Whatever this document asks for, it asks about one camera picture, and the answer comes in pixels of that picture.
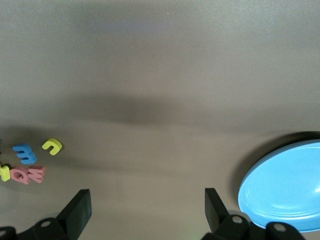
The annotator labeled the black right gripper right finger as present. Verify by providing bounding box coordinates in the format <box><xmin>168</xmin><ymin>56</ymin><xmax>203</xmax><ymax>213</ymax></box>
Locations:
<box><xmin>201</xmin><ymin>187</ymin><xmax>307</xmax><ymax>240</ymax></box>

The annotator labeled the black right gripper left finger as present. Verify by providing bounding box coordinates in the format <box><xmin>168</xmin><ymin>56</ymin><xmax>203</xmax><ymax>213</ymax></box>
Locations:
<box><xmin>0</xmin><ymin>189</ymin><xmax>92</xmax><ymax>240</ymax></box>

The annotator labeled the yellow foam small u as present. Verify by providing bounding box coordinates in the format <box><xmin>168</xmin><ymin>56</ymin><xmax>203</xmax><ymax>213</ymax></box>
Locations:
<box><xmin>41</xmin><ymin>138</ymin><xmax>63</xmax><ymax>156</ymax></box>

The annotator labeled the blue foam small m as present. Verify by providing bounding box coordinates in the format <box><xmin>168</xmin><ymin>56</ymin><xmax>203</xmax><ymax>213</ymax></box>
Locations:
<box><xmin>12</xmin><ymin>143</ymin><xmax>38</xmax><ymax>165</ymax></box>

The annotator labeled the yellow foam capital H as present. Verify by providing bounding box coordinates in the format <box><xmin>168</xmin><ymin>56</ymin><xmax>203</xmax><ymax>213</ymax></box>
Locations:
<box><xmin>0</xmin><ymin>162</ymin><xmax>11</xmax><ymax>183</ymax></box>

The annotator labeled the pink foam small w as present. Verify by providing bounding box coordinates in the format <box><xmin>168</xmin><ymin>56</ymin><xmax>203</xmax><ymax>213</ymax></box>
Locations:
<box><xmin>28</xmin><ymin>165</ymin><xmax>46</xmax><ymax>184</ymax></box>

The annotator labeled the pink foam capital Q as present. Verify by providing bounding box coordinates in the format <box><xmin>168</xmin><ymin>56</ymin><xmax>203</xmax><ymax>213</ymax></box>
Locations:
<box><xmin>10</xmin><ymin>165</ymin><xmax>32</xmax><ymax>186</ymax></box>

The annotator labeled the blue plate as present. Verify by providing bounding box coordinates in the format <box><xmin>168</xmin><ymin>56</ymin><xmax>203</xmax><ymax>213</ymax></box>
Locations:
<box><xmin>237</xmin><ymin>139</ymin><xmax>320</xmax><ymax>233</ymax></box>

